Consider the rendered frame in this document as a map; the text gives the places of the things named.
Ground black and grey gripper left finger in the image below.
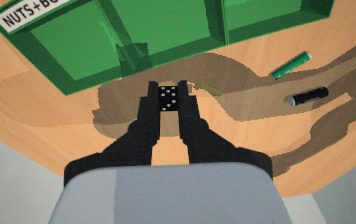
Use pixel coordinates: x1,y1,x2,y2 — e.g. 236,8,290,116
64,81,161,188

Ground green battery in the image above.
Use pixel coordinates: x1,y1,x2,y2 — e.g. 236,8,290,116
272,51,312,80

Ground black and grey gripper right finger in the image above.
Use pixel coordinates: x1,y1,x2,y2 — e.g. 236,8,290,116
178,80,273,180

